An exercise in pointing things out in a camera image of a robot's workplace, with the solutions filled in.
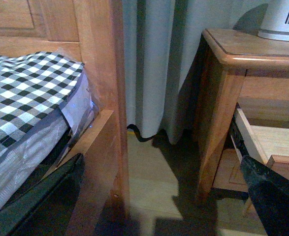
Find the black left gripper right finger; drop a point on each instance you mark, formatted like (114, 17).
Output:
(269, 193)

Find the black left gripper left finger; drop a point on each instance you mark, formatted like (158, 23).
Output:
(46, 208)

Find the wooden drawer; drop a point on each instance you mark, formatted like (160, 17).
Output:
(228, 175)
(266, 139)

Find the plastic wrapped mattress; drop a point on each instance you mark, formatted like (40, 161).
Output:
(71, 118)

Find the wooden nightstand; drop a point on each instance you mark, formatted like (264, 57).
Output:
(239, 68)

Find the black white checkered blanket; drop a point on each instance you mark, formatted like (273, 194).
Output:
(31, 87)

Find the white air purifier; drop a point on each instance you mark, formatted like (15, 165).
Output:
(275, 24)

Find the grey curtain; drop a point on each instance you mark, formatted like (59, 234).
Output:
(161, 38)

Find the wooden bed frame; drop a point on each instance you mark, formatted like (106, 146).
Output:
(91, 32)

